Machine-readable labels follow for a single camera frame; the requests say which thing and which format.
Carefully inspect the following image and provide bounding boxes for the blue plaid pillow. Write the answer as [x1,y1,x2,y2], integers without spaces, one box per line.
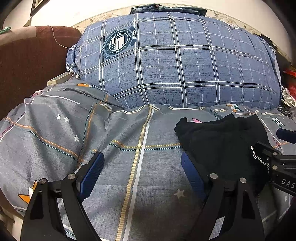
[66,12,281,109]

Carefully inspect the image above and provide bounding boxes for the grey patterned bed quilt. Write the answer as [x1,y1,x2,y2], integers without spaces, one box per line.
[1,79,295,240]

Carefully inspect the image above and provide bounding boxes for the framed wall picture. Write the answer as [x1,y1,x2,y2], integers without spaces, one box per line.
[30,0,49,16]

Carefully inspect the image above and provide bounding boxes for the black pants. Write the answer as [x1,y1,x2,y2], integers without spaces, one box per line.
[175,114,269,198]

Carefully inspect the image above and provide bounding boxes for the clear plastic bags pile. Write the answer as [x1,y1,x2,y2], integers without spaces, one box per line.
[277,87,296,120]

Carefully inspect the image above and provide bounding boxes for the red packaging clutter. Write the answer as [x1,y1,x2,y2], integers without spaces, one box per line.
[283,69,296,95]

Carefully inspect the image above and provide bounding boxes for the cream wooden bed frame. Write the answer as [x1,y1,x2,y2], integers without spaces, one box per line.
[47,72,72,86]

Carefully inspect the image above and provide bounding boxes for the dark folded jeans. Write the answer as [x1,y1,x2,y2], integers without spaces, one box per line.
[130,4,207,16]

